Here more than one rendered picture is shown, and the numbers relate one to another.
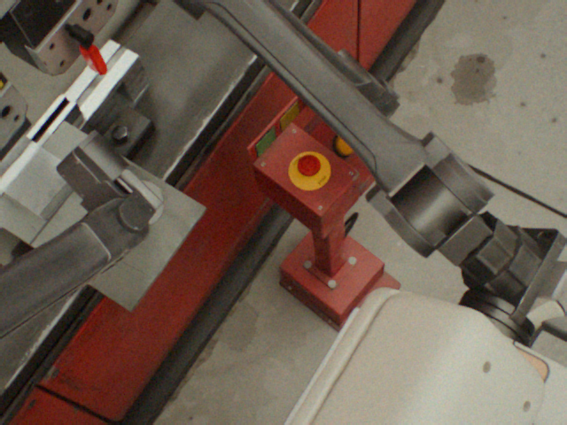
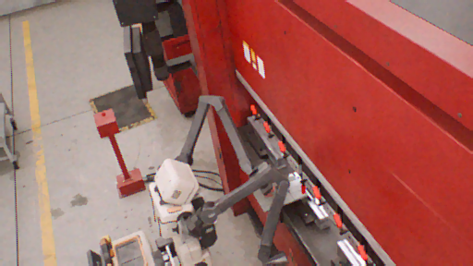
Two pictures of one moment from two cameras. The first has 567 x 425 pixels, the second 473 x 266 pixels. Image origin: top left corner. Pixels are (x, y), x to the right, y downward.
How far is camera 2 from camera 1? 2.11 m
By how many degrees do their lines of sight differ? 65
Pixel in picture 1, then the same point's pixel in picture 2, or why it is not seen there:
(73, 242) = (241, 151)
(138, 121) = (308, 220)
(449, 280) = not seen: outside the picture
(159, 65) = (326, 235)
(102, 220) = (246, 159)
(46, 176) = (295, 187)
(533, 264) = (187, 223)
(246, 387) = not seen: outside the picture
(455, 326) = (177, 177)
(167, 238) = (262, 202)
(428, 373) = (175, 171)
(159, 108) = (312, 229)
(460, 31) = not seen: outside the picture
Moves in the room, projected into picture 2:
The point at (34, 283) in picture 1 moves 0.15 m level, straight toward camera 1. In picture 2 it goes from (233, 139) to (206, 146)
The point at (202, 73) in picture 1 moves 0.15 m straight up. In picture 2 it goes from (316, 243) to (315, 223)
